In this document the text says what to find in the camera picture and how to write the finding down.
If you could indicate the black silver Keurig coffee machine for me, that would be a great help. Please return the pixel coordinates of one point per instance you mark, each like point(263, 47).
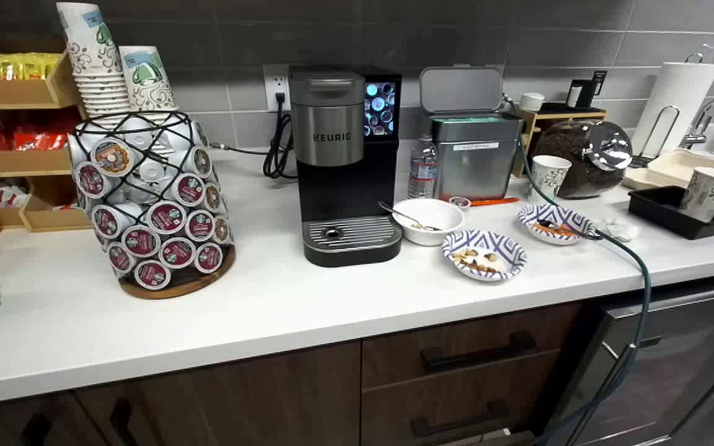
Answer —
point(345, 164)

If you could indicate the brown lid coffee pod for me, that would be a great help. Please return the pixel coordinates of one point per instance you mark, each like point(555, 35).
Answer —
point(112, 156)

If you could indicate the metal spoon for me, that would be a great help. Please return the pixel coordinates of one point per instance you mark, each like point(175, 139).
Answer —
point(408, 217)

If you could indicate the white ceramic bowl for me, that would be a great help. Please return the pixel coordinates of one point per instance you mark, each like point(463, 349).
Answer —
point(439, 217)

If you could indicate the clear plastic water bottle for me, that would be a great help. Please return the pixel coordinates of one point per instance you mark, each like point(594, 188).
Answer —
point(426, 170)

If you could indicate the blue patterned plate with snack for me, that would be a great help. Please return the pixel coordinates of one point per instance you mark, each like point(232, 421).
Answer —
point(484, 251)

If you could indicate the small grey patterned paper cup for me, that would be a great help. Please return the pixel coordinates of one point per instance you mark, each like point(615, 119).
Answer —
point(551, 173)

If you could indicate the small white cup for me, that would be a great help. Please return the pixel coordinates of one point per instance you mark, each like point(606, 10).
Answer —
point(531, 102)

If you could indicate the wooden counter organizer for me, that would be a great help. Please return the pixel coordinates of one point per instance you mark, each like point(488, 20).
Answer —
point(571, 116)

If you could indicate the short patterned paper cup stack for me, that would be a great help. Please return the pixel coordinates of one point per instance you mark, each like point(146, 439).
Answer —
point(148, 77)

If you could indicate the crumpled white napkin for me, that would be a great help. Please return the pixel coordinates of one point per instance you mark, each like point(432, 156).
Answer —
point(618, 229)

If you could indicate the black card holder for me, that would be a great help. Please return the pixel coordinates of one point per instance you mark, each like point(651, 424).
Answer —
point(586, 90)

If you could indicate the black plastic tray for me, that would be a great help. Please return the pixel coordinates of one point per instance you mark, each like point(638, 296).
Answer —
point(663, 214)

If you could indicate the tall patterned paper cup stack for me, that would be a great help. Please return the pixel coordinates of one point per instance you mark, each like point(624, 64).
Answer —
point(94, 58)

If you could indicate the red snack packets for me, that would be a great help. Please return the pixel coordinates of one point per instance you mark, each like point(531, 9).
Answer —
point(35, 136)

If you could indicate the beige clamshell takeout container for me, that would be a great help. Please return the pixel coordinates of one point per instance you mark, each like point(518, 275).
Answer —
point(689, 164)

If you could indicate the wooden snack shelf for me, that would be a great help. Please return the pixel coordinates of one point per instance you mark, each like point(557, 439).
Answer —
point(25, 162)

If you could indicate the white paper towel roll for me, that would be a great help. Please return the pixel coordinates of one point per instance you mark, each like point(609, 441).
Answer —
point(682, 94)

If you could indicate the large grey patterned paper cup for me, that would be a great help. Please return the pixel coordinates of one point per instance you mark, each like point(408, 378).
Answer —
point(708, 193)

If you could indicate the white snack packets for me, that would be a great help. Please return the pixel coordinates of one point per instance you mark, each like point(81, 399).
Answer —
point(7, 196)

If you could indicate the dark dishwasher front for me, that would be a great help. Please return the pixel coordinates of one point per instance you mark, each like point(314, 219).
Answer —
point(689, 356)

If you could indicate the yellow snack packets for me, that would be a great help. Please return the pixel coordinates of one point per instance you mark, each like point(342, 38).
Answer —
point(11, 64)

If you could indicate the white wall outlet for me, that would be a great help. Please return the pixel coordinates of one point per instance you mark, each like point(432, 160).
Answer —
point(276, 81)

